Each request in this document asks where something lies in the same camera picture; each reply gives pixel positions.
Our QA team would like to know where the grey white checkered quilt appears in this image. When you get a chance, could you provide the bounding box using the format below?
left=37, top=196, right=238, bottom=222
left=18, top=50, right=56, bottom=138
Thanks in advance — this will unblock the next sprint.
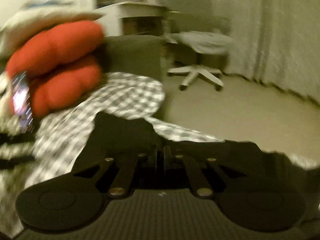
left=0, top=71, right=320, bottom=238

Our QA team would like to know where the grey white office chair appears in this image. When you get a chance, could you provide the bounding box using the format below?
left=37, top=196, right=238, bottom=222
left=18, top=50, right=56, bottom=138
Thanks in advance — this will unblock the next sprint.
left=159, top=0, right=233, bottom=91

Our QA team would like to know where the orange flower cushion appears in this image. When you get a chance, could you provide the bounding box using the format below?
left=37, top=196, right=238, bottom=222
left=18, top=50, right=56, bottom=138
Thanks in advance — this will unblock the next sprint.
left=5, top=21, right=104, bottom=118

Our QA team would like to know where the grey star curtain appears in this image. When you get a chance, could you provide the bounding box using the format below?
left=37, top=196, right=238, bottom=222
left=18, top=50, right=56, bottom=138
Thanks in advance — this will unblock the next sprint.
left=212, top=0, right=319, bottom=102

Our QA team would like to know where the black smartphone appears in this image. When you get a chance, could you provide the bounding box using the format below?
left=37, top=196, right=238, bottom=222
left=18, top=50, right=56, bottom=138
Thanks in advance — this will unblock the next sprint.
left=12, top=72, right=34, bottom=133

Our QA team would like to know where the black garment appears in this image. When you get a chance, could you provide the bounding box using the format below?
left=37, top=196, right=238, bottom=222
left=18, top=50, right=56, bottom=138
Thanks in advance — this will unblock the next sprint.
left=75, top=112, right=319, bottom=192

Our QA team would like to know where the cream white pillow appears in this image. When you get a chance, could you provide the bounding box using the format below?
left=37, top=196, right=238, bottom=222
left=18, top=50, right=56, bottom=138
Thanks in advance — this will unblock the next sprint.
left=1, top=5, right=103, bottom=59

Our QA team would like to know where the dark green sofa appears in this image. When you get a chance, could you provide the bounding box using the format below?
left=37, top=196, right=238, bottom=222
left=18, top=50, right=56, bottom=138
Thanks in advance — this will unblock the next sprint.
left=100, top=35, right=171, bottom=120

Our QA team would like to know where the white desk with shelves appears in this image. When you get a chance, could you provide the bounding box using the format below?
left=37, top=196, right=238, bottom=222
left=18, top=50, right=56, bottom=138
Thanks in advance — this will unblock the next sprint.
left=97, top=0, right=165, bottom=36

